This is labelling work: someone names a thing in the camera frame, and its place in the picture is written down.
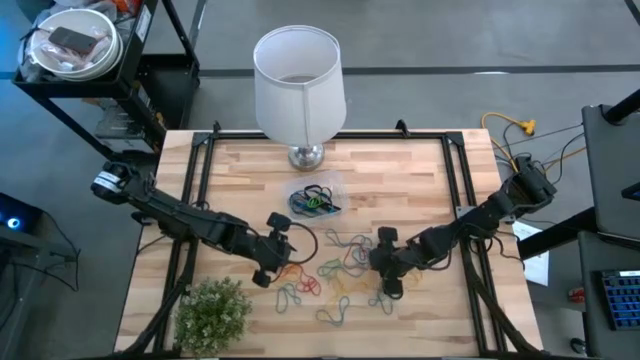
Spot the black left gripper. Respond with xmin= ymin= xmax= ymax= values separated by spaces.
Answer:
xmin=249 ymin=211 xmax=297 ymax=290

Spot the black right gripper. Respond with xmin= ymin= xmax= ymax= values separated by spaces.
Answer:
xmin=368 ymin=226 xmax=419 ymax=301

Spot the yellow rubber band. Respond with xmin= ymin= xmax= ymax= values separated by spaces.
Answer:
xmin=280 ymin=263 xmax=305 ymax=282
xmin=399 ymin=268 xmax=425 ymax=290
xmin=323 ymin=277 xmax=374 ymax=302

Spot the wide black rubber band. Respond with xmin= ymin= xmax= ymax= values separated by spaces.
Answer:
xmin=288 ymin=183 xmax=335 ymax=202
xmin=279 ymin=222 xmax=320 ymax=274
xmin=319 ymin=187 xmax=344 ymax=214

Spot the red rubber band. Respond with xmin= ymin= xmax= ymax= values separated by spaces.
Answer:
xmin=295 ymin=276 xmax=322 ymax=297

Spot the teal rubber band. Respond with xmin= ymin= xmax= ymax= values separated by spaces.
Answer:
xmin=314 ymin=294 xmax=352 ymax=328
xmin=367 ymin=291 xmax=397 ymax=317
xmin=324 ymin=227 xmax=375 ymax=252
xmin=341 ymin=243 xmax=374 ymax=278
xmin=274 ymin=282 xmax=303 ymax=315

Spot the blue rubber band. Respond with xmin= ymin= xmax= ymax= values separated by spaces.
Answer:
xmin=288 ymin=192 xmax=344 ymax=219

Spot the clear plastic bin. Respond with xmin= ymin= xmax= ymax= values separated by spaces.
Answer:
xmin=283 ymin=169 xmax=350 ymax=221

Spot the green artificial potted plant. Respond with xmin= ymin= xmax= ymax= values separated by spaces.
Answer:
xmin=172 ymin=276 xmax=254 ymax=359

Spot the white shade silver table lamp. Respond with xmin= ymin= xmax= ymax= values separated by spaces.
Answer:
xmin=252 ymin=24 xmax=348 ymax=172

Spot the white paper sheet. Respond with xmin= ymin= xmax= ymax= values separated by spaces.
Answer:
xmin=510 ymin=219 xmax=551 ymax=287

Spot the black desk bar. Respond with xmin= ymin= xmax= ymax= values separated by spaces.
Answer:
xmin=517 ymin=205 xmax=599 ymax=260

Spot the grey box on shelf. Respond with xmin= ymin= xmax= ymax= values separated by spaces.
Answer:
xmin=93 ymin=103 xmax=166 ymax=151

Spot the black utility cart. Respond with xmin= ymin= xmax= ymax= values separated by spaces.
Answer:
xmin=12 ymin=0 xmax=201 ymax=156

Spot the dark grey desk top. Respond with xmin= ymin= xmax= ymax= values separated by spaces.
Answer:
xmin=577 ymin=229 xmax=640 ymax=360

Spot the dark grey desk panel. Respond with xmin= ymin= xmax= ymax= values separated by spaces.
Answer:
xmin=581 ymin=103 xmax=640 ymax=242

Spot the blue backlit keyboard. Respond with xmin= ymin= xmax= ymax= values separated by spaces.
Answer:
xmin=598 ymin=268 xmax=640 ymax=332

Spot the white bowl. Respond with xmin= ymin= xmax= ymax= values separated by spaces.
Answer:
xmin=30 ymin=8 xmax=119 ymax=76
xmin=29 ymin=9 xmax=125 ymax=83

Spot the white paper label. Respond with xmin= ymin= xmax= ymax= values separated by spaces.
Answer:
xmin=133 ymin=3 xmax=154 ymax=45

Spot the black computer with blue light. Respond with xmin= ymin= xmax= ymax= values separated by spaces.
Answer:
xmin=0 ymin=192 xmax=46 ymax=247

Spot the orange snack packet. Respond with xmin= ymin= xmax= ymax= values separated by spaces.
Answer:
xmin=110 ymin=0 xmax=146 ymax=15

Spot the clear plastic wrapped packet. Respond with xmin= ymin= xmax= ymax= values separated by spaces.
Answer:
xmin=39 ymin=37 xmax=109 ymax=71

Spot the black smartphone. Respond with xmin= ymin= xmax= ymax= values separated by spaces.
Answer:
xmin=47 ymin=25 xmax=99 ymax=55

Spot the clear plastic bag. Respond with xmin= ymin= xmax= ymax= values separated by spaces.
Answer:
xmin=52 ymin=0 xmax=119 ymax=16

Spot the black metal table frame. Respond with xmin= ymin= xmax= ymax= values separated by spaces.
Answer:
xmin=119 ymin=119 xmax=549 ymax=360

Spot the yellow extension cable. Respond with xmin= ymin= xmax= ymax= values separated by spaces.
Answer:
xmin=479 ymin=112 xmax=539 ymax=174

